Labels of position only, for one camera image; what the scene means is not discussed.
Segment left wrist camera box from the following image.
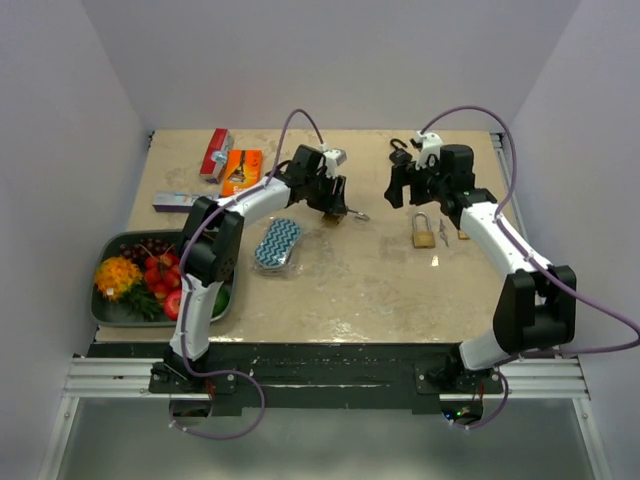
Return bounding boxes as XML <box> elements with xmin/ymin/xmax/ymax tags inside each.
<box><xmin>320</xmin><ymin>143</ymin><xmax>347</xmax><ymax>178</ymax></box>

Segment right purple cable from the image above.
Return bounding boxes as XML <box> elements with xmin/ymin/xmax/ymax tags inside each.
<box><xmin>417</xmin><ymin>105</ymin><xmax>640</xmax><ymax>430</ymax></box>

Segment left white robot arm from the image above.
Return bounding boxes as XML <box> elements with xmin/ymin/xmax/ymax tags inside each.
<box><xmin>170</xmin><ymin>145</ymin><xmax>348</xmax><ymax>392</ymax></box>

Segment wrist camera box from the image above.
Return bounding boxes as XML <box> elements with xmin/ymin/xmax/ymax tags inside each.
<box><xmin>320</xmin><ymin>143</ymin><xmax>347</xmax><ymax>178</ymax></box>
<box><xmin>411</xmin><ymin>131</ymin><xmax>443</xmax><ymax>170</ymax></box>

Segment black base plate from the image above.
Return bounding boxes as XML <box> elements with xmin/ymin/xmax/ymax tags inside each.
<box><xmin>82</xmin><ymin>342</ymin><xmax>557</xmax><ymax>415</ymax></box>

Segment dark grape bunch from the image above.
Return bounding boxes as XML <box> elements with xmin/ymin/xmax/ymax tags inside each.
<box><xmin>119</xmin><ymin>237</ymin><xmax>174</xmax><ymax>262</ymax></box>

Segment grey fruit tray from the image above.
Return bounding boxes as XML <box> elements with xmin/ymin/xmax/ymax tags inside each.
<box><xmin>91</xmin><ymin>230</ymin><xmax>236</xmax><ymax>328</ymax></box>

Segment red box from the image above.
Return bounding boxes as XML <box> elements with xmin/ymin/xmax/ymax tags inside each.
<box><xmin>199</xmin><ymin>128</ymin><xmax>234</xmax><ymax>184</ymax></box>

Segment orange razor package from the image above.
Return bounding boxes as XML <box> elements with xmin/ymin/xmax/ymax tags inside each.
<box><xmin>220</xmin><ymin>149</ymin><xmax>263</xmax><ymax>197</ymax></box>

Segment astronaut keychain with keys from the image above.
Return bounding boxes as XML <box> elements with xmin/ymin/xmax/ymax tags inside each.
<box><xmin>438</xmin><ymin>218</ymin><xmax>449</xmax><ymax>247</ymax></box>

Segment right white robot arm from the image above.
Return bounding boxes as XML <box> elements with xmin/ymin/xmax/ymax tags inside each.
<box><xmin>384</xmin><ymin>144</ymin><xmax>577</xmax><ymax>393</ymax></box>

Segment green avocado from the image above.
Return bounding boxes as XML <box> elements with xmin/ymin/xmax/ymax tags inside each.
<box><xmin>212</xmin><ymin>289</ymin><xmax>230</xmax><ymax>318</ymax></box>

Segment blue zigzag sponge pack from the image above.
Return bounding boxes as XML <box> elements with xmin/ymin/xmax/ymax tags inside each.
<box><xmin>253</xmin><ymin>218</ymin><xmax>302</xmax><ymax>274</ymax></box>

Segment purple white toothpaste box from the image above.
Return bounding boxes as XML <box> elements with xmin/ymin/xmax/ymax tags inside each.
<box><xmin>151</xmin><ymin>191</ymin><xmax>219</xmax><ymax>213</ymax></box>

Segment red apple front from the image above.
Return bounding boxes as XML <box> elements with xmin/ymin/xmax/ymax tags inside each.
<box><xmin>163</xmin><ymin>289</ymin><xmax>182</xmax><ymax>321</ymax></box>

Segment aluminium rail frame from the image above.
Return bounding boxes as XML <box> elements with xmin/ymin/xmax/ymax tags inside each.
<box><xmin>37</xmin><ymin>130</ymin><xmax>614</xmax><ymax>480</ymax></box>

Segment small red fruits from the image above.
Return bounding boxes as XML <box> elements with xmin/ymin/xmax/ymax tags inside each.
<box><xmin>144</xmin><ymin>252</ymin><xmax>181</xmax><ymax>302</ymax></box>

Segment orange flower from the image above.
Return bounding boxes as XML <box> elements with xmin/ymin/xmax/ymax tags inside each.
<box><xmin>94</xmin><ymin>256</ymin><xmax>161</xmax><ymax>322</ymax></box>

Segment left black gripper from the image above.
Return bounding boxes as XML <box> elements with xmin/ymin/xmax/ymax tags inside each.
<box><xmin>305</xmin><ymin>170</ymin><xmax>346</xmax><ymax>215</ymax></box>

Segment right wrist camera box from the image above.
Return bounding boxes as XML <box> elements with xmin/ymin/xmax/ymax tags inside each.
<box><xmin>411</xmin><ymin>131</ymin><xmax>443</xmax><ymax>170</ymax></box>

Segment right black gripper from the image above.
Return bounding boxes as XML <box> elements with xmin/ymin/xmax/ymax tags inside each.
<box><xmin>384</xmin><ymin>155</ymin><xmax>449</xmax><ymax>209</ymax></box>

